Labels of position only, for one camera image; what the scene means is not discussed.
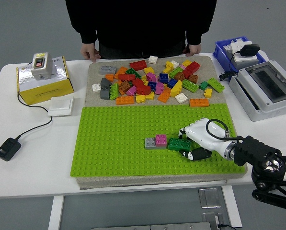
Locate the person's left hand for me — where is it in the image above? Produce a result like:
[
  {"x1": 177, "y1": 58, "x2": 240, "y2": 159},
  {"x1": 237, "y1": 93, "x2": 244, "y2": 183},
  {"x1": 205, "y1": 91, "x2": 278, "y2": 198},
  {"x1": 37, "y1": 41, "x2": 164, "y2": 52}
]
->
[{"x1": 182, "y1": 44, "x2": 202, "y2": 58}]

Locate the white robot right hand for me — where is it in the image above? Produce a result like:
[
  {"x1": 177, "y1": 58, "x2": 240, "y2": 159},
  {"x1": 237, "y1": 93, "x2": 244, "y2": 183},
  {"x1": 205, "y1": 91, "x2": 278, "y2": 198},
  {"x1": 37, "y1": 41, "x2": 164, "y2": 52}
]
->
[{"x1": 178, "y1": 118, "x2": 235, "y2": 161}]

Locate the person's right hand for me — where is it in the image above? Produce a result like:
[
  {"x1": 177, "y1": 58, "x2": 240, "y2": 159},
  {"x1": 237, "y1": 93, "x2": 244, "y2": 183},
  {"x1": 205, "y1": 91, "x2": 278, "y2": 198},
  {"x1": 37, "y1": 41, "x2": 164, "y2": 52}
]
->
[{"x1": 80, "y1": 43, "x2": 102, "y2": 63}]

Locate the long dark green toy brick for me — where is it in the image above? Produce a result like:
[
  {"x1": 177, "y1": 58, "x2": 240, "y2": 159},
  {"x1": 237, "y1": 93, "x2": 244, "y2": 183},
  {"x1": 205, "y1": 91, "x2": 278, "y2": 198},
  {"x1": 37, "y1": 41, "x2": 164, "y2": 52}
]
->
[{"x1": 168, "y1": 138, "x2": 193, "y2": 151}]

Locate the long grey toy brick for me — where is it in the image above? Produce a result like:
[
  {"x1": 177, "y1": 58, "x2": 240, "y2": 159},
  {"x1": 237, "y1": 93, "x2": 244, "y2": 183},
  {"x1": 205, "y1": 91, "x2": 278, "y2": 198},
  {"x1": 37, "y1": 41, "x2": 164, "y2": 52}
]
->
[{"x1": 99, "y1": 65, "x2": 117, "y2": 75}]

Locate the long orange toy brick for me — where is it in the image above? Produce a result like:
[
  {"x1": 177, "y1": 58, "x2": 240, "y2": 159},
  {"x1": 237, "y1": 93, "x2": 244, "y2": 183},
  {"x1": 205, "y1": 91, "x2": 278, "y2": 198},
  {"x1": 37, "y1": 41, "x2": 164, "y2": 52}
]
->
[
  {"x1": 189, "y1": 98, "x2": 210, "y2": 108},
  {"x1": 115, "y1": 95, "x2": 136, "y2": 105}
]

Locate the grey sloped toy brick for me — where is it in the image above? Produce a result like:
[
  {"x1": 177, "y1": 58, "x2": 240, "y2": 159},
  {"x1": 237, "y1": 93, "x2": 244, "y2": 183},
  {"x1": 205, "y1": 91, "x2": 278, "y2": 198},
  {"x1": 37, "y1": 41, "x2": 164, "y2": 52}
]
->
[{"x1": 100, "y1": 77, "x2": 112, "y2": 89}]

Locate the long lime green toy brick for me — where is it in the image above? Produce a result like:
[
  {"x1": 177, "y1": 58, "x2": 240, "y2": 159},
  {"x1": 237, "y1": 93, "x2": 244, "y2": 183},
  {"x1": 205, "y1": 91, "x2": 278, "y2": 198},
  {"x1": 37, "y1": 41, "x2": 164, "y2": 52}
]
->
[{"x1": 206, "y1": 77, "x2": 226, "y2": 93}]

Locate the yellow curved toy brick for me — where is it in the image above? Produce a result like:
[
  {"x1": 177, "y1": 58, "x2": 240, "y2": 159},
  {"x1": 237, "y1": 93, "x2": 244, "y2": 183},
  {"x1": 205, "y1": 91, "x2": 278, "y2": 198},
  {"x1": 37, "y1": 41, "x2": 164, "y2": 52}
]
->
[{"x1": 170, "y1": 80, "x2": 183, "y2": 98}]

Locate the pink square toy brick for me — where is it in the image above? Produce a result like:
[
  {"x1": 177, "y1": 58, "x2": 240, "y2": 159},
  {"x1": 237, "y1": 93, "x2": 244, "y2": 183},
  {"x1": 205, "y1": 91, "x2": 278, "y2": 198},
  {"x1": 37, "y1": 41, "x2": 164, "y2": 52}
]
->
[{"x1": 155, "y1": 134, "x2": 168, "y2": 149}]

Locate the white square toy brick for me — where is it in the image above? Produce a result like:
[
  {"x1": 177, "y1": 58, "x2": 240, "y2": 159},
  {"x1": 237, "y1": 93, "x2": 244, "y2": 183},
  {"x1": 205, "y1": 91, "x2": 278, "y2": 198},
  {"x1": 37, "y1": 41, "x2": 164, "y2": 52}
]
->
[{"x1": 175, "y1": 93, "x2": 189, "y2": 104}]

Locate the long red toy brick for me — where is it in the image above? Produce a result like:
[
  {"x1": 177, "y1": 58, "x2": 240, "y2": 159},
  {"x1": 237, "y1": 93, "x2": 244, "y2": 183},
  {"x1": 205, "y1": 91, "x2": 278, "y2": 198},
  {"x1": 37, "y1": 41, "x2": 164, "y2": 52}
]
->
[{"x1": 118, "y1": 73, "x2": 136, "y2": 81}]

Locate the grey square toy brick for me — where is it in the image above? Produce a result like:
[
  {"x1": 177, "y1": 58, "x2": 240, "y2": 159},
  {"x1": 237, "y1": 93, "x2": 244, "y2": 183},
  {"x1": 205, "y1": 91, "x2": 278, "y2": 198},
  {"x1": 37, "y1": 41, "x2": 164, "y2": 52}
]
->
[{"x1": 145, "y1": 137, "x2": 157, "y2": 150}]

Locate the metal floor plate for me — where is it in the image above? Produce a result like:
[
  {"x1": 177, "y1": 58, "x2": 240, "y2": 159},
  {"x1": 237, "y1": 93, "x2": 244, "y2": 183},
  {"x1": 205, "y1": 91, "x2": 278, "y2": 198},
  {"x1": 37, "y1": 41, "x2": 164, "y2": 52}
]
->
[
  {"x1": 198, "y1": 188, "x2": 222, "y2": 208},
  {"x1": 202, "y1": 212, "x2": 224, "y2": 228}
]

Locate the lime green studded baseplate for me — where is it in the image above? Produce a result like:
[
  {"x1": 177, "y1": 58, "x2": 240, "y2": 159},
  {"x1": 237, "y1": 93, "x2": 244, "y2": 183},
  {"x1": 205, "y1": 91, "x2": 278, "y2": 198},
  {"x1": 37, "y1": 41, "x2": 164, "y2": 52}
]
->
[{"x1": 70, "y1": 103, "x2": 246, "y2": 178}]

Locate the blue plastic bin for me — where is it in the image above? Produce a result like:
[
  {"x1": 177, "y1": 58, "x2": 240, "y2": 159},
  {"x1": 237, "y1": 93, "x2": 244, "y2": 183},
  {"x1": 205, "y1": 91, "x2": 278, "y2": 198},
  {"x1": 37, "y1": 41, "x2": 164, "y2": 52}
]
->
[{"x1": 213, "y1": 36, "x2": 265, "y2": 71}]

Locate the white power socket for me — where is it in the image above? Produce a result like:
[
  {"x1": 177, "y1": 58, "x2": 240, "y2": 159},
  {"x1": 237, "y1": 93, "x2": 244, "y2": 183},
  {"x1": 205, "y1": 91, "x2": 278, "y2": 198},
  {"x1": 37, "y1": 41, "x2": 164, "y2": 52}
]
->
[{"x1": 229, "y1": 42, "x2": 257, "y2": 63}]

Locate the grey-brown foam mat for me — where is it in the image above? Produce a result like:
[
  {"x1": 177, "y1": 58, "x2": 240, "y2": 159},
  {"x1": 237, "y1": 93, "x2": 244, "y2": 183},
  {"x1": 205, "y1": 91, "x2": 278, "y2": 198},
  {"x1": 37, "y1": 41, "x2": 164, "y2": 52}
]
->
[{"x1": 74, "y1": 56, "x2": 248, "y2": 190}]

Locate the black charger plug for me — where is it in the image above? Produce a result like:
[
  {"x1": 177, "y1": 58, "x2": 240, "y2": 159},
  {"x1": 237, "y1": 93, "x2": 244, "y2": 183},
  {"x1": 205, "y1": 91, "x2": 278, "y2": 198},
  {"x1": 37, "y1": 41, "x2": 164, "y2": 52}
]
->
[{"x1": 240, "y1": 44, "x2": 261, "y2": 58}]

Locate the person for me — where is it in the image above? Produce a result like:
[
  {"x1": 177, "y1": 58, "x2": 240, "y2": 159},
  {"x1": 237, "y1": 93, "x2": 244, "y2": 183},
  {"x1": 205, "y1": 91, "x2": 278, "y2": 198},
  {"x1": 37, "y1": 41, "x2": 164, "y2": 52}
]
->
[{"x1": 65, "y1": 0, "x2": 217, "y2": 63}]

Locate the yellow cardboard box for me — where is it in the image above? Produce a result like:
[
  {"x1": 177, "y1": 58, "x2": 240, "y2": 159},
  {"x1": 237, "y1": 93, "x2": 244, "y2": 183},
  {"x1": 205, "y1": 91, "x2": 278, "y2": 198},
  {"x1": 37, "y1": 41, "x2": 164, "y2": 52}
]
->
[{"x1": 16, "y1": 56, "x2": 74, "y2": 105}]

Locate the white table leg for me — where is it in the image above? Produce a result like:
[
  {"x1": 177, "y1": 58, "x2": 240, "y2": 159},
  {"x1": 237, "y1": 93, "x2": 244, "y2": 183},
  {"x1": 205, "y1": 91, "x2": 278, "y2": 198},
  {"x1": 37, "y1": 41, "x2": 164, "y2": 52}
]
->
[
  {"x1": 48, "y1": 195, "x2": 65, "y2": 230},
  {"x1": 221, "y1": 185, "x2": 243, "y2": 228}
]

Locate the grey metal base bar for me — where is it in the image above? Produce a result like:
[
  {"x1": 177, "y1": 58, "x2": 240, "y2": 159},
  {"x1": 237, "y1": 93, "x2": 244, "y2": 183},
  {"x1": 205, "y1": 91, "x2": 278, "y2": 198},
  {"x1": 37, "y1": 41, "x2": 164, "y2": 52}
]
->
[{"x1": 91, "y1": 221, "x2": 214, "y2": 230}]

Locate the black power adapter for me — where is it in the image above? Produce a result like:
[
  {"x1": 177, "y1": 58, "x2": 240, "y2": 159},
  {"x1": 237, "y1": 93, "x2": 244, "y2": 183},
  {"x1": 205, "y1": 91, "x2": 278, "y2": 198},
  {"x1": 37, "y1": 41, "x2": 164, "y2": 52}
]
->
[{"x1": 0, "y1": 137, "x2": 22, "y2": 161}]

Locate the black charger cable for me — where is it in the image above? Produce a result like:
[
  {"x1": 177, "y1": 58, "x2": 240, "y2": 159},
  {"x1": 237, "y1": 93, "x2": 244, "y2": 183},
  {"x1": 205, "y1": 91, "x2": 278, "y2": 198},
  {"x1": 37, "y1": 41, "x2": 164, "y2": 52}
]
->
[{"x1": 218, "y1": 51, "x2": 241, "y2": 82}]

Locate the grey push-button switch box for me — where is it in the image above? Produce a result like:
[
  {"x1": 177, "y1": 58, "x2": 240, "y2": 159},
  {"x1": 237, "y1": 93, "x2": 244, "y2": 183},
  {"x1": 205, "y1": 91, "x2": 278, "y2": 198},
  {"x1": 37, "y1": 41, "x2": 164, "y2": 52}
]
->
[{"x1": 30, "y1": 52, "x2": 54, "y2": 81}]

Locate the white wall switch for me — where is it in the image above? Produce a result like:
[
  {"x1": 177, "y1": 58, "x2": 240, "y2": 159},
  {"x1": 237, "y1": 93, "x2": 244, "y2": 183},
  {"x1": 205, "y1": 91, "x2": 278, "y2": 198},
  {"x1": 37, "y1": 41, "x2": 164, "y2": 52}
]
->
[{"x1": 47, "y1": 96, "x2": 75, "y2": 117}]

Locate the grey electrical enclosure box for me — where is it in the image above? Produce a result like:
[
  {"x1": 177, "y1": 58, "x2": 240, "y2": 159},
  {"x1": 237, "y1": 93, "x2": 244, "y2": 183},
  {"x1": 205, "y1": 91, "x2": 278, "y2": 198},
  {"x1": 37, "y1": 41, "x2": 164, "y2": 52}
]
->
[{"x1": 229, "y1": 59, "x2": 286, "y2": 122}]

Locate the black adapter cord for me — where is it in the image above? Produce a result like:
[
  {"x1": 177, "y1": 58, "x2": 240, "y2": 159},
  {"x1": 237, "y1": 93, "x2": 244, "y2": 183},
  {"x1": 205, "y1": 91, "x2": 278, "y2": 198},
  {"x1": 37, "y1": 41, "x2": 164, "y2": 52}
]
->
[{"x1": 16, "y1": 92, "x2": 54, "y2": 141}]

